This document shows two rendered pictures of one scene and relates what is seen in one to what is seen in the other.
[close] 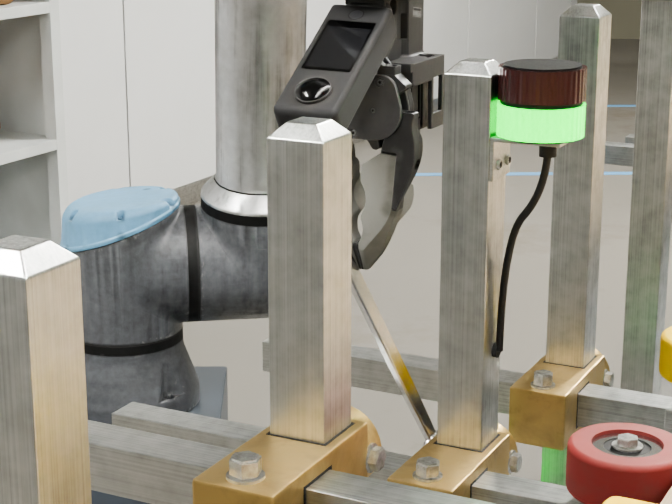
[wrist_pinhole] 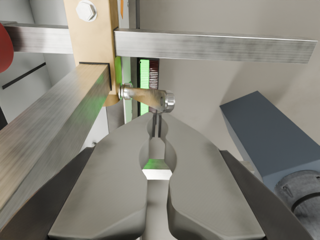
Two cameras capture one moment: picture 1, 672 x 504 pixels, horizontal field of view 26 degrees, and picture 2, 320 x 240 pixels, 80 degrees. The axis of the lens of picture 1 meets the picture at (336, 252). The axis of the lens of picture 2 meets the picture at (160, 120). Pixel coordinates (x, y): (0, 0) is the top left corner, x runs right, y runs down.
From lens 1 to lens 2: 0.97 m
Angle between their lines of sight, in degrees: 46
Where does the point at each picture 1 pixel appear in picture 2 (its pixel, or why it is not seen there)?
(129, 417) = (305, 40)
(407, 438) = not seen: hidden behind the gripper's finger
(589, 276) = not seen: hidden behind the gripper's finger
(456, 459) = (86, 45)
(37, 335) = not seen: outside the picture
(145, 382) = (295, 188)
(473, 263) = (21, 125)
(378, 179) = (108, 184)
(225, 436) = (236, 36)
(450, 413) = (94, 69)
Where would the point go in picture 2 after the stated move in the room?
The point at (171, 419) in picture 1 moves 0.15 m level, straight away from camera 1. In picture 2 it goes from (276, 47) to (298, 129)
